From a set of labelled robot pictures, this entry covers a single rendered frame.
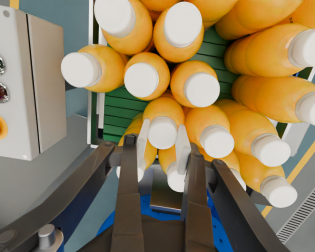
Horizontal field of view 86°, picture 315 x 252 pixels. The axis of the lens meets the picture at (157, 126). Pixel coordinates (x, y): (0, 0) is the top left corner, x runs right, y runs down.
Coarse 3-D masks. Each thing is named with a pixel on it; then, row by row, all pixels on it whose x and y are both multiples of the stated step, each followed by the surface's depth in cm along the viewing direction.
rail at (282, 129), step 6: (312, 66) 30; (300, 72) 33; (306, 72) 31; (312, 72) 31; (306, 78) 31; (276, 126) 37; (282, 126) 35; (288, 126) 34; (282, 132) 35; (282, 138) 35
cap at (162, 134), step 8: (160, 120) 22; (168, 120) 22; (152, 128) 21; (160, 128) 21; (168, 128) 21; (152, 136) 22; (160, 136) 22; (168, 136) 22; (176, 136) 22; (152, 144) 22; (160, 144) 22; (168, 144) 22
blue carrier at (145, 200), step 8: (144, 200) 41; (144, 208) 39; (112, 216) 35; (152, 216) 37; (160, 216) 37; (168, 216) 38; (176, 216) 38; (104, 224) 34; (216, 224) 38; (216, 232) 36; (224, 232) 36; (216, 240) 34; (224, 240) 34; (224, 248) 33
